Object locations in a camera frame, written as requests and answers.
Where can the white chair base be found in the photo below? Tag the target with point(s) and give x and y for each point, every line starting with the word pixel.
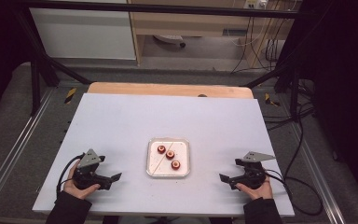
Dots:
pixel 171 39

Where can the black horizontal frame bar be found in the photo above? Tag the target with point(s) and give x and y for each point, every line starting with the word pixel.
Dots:
pixel 167 8

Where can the aluminium floor rail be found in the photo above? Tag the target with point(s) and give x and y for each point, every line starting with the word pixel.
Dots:
pixel 317 174
pixel 15 146

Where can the cored red hawthorn fruit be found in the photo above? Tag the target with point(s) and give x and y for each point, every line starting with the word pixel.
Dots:
pixel 170 154
pixel 176 165
pixel 161 149

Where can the person's right hand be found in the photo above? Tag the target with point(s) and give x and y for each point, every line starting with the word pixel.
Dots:
pixel 258 193

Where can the thin wooden skewer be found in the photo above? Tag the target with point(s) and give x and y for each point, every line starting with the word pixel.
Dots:
pixel 160 161

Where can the light wooden desk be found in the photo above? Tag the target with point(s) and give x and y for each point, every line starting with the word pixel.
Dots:
pixel 195 21

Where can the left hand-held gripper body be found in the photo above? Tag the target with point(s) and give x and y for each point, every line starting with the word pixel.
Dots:
pixel 88 165

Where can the square metal tray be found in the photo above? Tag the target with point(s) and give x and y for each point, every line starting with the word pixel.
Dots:
pixel 180 146

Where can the person's left hand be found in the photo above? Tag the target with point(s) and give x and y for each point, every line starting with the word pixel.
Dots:
pixel 74 188

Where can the white power strip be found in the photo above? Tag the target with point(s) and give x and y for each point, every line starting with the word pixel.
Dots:
pixel 255 3

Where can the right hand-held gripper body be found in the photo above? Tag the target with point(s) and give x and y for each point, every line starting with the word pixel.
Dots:
pixel 252 174

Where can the white cabinet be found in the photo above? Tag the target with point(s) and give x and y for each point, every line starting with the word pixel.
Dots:
pixel 84 34

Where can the light wooden table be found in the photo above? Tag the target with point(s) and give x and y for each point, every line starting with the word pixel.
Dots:
pixel 167 89

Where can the black diagonal frame strut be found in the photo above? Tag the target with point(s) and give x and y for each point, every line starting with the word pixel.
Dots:
pixel 267 76
pixel 56 62

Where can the black upright frame post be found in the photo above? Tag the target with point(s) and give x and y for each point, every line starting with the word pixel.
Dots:
pixel 294 96
pixel 35 90

